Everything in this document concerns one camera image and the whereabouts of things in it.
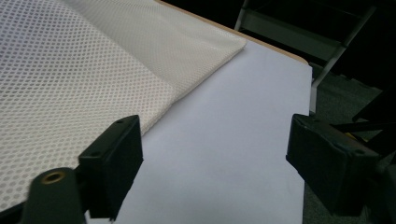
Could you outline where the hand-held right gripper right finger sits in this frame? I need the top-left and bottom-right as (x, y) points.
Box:
(285, 113), (381, 217)

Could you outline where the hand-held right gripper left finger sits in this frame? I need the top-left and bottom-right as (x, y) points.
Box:
(78, 115), (144, 222)

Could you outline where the cream mesh laundry bag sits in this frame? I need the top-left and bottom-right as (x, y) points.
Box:
(0, 0), (248, 213)

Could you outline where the black metal stand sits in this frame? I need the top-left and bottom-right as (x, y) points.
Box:
(331, 90), (396, 157)

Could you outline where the grey metal stand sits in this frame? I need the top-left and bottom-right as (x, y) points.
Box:
(234, 0), (377, 115)

